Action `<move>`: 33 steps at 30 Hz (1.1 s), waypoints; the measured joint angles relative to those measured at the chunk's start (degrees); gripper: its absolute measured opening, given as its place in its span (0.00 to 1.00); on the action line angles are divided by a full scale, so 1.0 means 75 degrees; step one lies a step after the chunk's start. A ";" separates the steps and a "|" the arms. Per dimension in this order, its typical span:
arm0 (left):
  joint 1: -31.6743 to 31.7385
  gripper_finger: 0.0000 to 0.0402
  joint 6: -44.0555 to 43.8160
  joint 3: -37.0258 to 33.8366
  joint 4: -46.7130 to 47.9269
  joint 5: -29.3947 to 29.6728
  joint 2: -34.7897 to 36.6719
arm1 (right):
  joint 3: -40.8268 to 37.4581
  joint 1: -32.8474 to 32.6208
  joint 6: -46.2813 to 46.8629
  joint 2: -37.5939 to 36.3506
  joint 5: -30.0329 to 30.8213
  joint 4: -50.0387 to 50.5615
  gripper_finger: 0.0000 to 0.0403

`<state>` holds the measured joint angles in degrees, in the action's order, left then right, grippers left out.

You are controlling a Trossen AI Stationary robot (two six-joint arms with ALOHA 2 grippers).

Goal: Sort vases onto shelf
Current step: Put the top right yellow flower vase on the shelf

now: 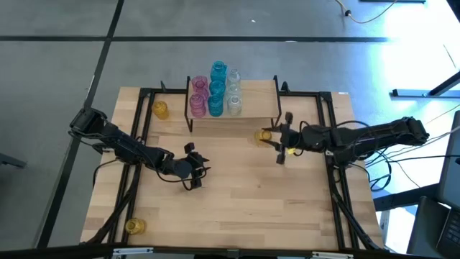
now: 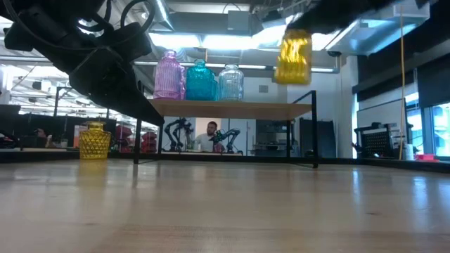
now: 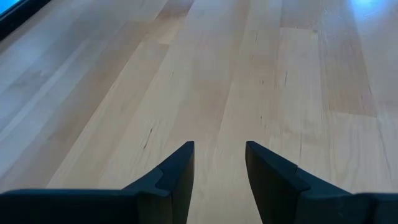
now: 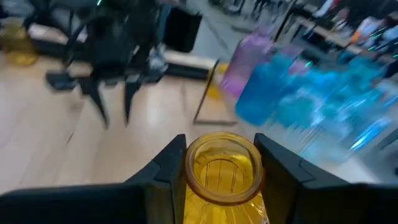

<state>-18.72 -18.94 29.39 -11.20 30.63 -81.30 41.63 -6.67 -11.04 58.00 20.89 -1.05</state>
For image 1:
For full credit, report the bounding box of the yellow cable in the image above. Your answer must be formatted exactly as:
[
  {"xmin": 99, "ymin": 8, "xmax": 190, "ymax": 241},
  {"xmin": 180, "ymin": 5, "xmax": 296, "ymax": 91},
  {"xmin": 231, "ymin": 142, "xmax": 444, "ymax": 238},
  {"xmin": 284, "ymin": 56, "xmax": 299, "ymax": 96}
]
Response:
[{"xmin": 336, "ymin": 0, "xmax": 398, "ymax": 25}]

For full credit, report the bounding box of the yellow diamond-pattern glass vase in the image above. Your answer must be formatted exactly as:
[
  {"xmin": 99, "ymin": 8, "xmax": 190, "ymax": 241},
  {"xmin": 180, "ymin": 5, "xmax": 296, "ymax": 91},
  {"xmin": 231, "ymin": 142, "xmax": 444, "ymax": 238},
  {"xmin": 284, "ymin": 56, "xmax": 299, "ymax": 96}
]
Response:
[{"xmin": 151, "ymin": 101, "xmax": 170, "ymax": 120}]

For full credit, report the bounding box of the wooden shelf with black frame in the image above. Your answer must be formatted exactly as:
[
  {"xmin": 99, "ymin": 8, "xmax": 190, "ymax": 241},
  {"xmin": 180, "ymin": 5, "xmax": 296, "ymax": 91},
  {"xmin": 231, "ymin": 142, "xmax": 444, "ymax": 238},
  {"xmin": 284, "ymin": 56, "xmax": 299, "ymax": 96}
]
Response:
[{"xmin": 183, "ymin": 74, "xmax": 285, "ymax": 133}]

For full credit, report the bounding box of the silver bracket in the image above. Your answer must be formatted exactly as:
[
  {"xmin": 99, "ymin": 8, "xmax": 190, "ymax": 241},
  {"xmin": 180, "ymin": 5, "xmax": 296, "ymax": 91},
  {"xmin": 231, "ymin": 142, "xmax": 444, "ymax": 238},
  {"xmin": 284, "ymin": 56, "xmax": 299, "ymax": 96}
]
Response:
[
  {"xmin": 311, "ymin": 251, "xmax": 355, "ymax": 259},
  {"xmin": 112, "ymin": 247, "xmax": 155, "ymax": 255}
]

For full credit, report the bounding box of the pink ribbed glass vase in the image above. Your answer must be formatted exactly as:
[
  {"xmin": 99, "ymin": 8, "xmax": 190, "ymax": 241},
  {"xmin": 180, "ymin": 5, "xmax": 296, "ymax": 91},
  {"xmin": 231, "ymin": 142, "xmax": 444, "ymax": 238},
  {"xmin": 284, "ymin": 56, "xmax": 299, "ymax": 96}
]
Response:
[{"xmin": 188, "ymin": 94, "xmax": 207, "ymax": 119}]

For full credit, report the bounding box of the black metal table frame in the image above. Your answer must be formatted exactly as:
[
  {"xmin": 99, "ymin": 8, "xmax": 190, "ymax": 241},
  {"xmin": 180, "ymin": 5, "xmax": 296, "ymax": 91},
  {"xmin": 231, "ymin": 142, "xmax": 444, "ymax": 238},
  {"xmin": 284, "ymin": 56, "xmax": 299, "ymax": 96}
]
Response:
[{"xmin": 80, "ymin": 81, "xmax": 385, "ymax": 253}]

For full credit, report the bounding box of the black floor beam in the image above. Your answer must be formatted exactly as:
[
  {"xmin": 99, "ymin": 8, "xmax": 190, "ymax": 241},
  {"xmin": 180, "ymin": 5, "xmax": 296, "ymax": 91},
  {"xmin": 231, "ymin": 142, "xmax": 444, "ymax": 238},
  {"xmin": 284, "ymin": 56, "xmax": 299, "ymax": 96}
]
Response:
[{"xmin": 372, "ymin": 182, "xmax": 442, "ymax": 212}]

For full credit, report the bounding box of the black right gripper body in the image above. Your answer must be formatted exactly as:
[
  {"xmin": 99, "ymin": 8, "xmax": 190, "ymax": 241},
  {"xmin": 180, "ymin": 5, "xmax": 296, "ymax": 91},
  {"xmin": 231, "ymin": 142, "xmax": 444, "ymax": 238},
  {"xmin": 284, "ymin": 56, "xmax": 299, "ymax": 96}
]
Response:
[{"xmin": 275, "ymin": 112, "xmax": 312, "ymax": 165}]

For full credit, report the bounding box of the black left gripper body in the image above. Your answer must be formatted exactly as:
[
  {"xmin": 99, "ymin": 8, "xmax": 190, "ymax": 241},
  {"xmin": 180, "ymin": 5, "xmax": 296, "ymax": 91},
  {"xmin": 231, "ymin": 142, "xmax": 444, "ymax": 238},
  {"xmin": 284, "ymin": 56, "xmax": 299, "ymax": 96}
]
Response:
[{"xmin": 170, "ymin": 142, "xmax": 206, "ymax": 191}]

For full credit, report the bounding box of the black front crossbar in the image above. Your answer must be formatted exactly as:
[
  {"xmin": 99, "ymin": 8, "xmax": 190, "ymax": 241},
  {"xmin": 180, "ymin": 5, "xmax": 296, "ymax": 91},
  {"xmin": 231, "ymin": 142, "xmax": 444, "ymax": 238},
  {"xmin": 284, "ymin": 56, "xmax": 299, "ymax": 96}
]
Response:
[{"xmin": 0, "ymin": 243, "xmax": 460, "ymax": 259}]

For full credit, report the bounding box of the black stand base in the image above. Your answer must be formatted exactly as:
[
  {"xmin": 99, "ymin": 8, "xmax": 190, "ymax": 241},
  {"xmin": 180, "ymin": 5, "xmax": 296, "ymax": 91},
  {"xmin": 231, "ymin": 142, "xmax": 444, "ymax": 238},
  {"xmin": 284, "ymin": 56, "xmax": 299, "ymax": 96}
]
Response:
[{"xmin": 391, "ymin": 70, "xmax": 460, "ymax": 98}]

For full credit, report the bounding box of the blue rippled glass vase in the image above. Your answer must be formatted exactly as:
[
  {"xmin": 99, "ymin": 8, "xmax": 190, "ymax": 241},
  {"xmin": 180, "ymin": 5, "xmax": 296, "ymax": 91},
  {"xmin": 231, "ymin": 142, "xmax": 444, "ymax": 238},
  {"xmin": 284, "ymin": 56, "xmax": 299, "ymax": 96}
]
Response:
[{"xmin": 207, "ymin": 94, "xmax": 225, "ymax": 117}]

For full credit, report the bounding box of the dark furniture foot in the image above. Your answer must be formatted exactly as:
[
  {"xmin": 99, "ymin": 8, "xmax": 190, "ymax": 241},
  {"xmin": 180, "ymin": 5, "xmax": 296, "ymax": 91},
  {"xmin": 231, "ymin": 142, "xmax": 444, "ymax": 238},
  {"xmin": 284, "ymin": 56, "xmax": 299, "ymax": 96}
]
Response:
[{"xmin": 0, "ymin": 153, "xmax": 27, "ymax": 169}]

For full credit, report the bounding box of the tall yellow glass vase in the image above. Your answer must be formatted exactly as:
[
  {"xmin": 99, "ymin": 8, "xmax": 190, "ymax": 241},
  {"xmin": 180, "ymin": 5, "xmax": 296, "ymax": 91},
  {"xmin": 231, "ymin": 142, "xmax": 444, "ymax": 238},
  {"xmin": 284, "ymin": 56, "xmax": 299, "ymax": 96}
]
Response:
[{"xmin": 254, "ymin": 129, "xmax": 273, "ymax": 147}]

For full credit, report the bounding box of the dark grey monitor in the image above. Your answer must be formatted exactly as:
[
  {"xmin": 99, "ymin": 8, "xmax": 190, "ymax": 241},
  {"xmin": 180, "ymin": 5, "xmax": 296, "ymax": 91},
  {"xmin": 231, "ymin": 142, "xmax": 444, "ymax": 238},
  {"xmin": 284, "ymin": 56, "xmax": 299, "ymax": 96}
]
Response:
[{"xmin": 438, "ymin": 109, "xmax": 460, "ymax": 212}]

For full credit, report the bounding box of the black laptop keyboard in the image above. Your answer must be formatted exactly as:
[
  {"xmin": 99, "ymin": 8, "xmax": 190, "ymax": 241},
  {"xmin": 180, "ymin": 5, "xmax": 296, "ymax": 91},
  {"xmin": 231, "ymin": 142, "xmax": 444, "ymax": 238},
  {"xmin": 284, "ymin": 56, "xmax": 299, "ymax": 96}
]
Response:
[{"xmin": 436, "ymin": 209, "xmax": 460, "ymax": 253}]

